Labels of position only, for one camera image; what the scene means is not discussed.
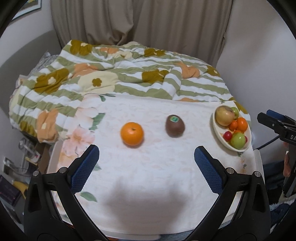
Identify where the large orange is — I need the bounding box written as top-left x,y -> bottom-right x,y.
120,122 -> 144,147
236,117 -> 248,133

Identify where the green apple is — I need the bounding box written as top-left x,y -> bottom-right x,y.
230,133 -> 246,150
231,107 -> 239,120

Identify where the large russet apple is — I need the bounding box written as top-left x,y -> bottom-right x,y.
215,105 -> 235,126

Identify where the cream cartoon plate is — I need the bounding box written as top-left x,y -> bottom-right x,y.
212,105 -> 252,153

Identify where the brown kiwi with sticker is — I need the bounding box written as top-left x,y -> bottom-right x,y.
165,114 -> 185,138

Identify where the person's hand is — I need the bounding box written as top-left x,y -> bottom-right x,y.
283,151 -> 291,177

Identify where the floral white tablecloth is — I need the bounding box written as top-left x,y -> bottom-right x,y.
48,95 -> 263,238

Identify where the beige curtain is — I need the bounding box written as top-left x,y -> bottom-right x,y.
50,1 -> 233,66

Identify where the striped floral blanket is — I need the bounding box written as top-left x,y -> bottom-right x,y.
9,39 -> 251,144

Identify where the grey sofa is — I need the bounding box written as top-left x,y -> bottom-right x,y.
1,30 -> 61,115

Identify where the framed houses picture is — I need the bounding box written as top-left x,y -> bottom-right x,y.
13,0 -> 42,20

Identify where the black cable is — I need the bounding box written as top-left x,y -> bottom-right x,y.
253,135 -> 280,151

